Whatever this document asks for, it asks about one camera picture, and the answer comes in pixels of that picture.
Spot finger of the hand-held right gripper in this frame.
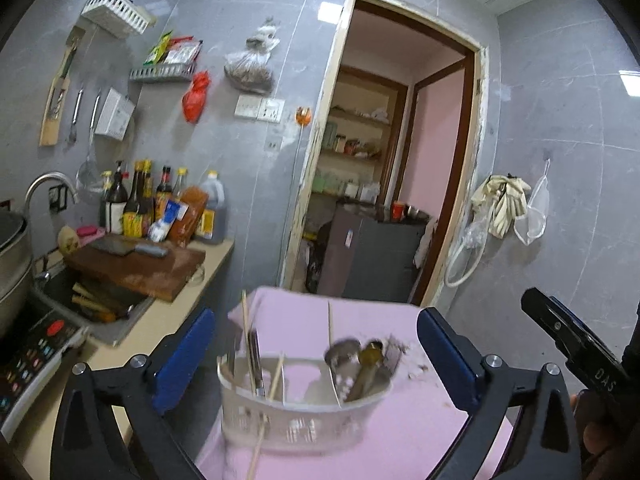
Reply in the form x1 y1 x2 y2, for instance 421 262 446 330
520 287 598 363

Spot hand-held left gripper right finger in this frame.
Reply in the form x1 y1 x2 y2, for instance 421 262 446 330
416 306 584 480

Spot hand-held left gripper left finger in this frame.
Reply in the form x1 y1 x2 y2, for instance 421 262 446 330
50 307 217 480

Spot metal knife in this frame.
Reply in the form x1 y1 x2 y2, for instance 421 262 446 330
247 329 266 399

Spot brass spoon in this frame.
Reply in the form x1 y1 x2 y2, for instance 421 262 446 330
344 340 385 404

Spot white plastic utensil basket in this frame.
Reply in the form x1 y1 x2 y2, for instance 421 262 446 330
217 349 394 454

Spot person's right hand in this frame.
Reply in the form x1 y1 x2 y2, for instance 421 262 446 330
570 392 617 458

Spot wooden cutting board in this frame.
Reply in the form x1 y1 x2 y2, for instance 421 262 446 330
64 237 207 304

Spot pink tablecloth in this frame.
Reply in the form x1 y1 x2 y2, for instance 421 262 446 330
194 286 524 480

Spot clear hanging plastic bag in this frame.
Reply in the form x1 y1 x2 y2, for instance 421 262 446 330
513 159 551 246

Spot beige kitchen counter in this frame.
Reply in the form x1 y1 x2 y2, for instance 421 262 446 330
10 237 236 480

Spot steel sink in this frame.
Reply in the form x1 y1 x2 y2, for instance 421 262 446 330
29 259 156 349

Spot beige work gloves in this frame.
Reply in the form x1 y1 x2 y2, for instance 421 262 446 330
469 173 531 240

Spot steel cleaver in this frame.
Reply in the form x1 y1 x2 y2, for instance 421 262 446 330
92 237 169 260

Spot grey cabinet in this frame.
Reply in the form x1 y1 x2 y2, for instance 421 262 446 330
314 202 432 304

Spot blue and white packet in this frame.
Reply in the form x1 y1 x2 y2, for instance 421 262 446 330
148 198 189 244

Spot brown snack packet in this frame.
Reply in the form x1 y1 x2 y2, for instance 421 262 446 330
167 185 209 249

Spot yellow-labelled dark bottle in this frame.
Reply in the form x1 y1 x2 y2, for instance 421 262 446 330
123 160 146 239

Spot large dark sauce jug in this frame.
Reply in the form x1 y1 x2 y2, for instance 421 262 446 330
196 169 226 245

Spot induction cooker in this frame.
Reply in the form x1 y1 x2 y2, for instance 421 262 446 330
0 304 89 427

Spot black-topped dark bottle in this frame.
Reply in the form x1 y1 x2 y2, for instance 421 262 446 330
107 160 130 235

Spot beige loofah scrubber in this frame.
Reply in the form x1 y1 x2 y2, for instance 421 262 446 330
57 225 81 256

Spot red-capped dark bottle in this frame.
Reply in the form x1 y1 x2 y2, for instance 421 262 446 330
155 165 174 206

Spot tall yellow-capped dark bottle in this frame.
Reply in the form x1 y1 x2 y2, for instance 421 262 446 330
142 159 156 221

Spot small yellow-capped bottle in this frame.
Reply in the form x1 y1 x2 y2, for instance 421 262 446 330
99 170 114 229

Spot large metal pot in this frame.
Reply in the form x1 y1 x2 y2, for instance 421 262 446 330
0 209 36 339

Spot hanging metal strainer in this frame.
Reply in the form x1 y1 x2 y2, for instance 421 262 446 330
75 88 104 194

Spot wooden pantry shelf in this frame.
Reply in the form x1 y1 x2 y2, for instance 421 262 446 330
309 104 397 202

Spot chrome faucet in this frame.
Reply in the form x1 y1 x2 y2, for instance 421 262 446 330
23 172 81 221

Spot white paper box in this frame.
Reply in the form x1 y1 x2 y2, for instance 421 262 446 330
94 87 137 140

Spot red plastic bag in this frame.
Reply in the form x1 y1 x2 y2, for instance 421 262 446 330
181 70 211 124

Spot hanging metal peeler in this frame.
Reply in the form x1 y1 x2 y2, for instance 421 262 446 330
67 88 85 144

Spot wooden knife holder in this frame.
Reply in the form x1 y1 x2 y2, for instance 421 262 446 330
39 24 86 147

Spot clear bag of dried goods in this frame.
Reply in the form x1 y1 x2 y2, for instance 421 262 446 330
223 19 281 95

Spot seasoning packets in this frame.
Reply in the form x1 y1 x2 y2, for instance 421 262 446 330
144 31 204 66

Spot white hose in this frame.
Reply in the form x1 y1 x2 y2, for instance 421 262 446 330
443 219 489 289

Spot wooden door frame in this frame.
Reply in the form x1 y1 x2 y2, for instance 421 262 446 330
279 0 489 309

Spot metal wall rack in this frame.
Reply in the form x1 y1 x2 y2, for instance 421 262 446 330
128 61 197 84

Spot white wall basket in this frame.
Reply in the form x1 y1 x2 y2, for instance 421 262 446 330
80 0 156 39

